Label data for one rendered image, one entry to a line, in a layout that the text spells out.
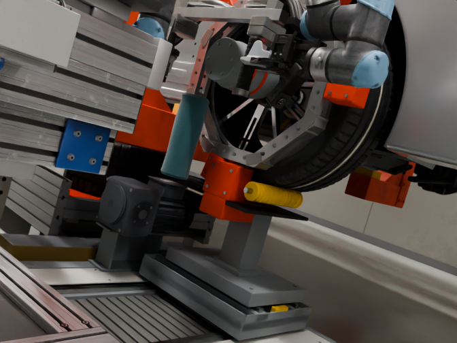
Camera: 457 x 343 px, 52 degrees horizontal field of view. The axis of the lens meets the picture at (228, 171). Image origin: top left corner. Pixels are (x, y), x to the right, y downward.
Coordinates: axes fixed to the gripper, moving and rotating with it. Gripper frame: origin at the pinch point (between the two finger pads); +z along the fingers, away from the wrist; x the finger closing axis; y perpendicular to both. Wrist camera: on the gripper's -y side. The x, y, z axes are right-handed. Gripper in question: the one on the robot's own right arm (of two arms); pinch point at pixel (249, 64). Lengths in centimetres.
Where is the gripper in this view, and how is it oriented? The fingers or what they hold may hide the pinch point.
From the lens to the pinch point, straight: 121.4
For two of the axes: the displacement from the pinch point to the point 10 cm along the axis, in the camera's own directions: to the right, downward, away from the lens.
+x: -6.5, -1.5, -7.4
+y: 2.8, -9.6, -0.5
